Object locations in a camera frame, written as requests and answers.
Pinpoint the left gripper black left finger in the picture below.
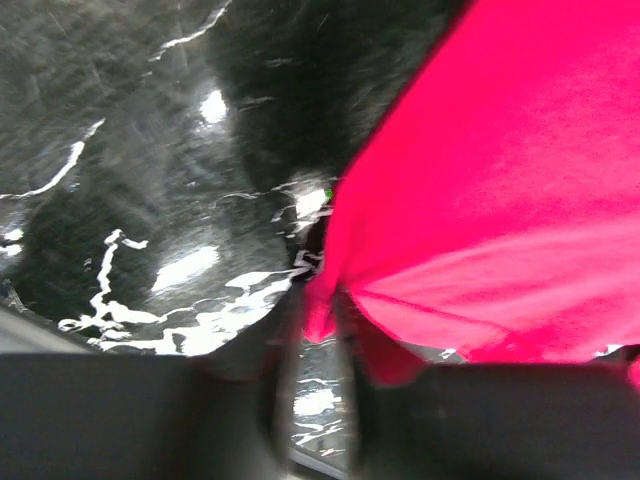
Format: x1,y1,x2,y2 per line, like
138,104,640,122
1,287,304,479

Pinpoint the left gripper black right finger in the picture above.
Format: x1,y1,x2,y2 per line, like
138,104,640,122
333,292,639,479

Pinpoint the black marble pattern mat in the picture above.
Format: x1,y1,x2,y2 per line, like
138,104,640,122
1,1,464,479

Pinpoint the pink red t shirt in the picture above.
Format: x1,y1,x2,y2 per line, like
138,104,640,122
305,1,639,363

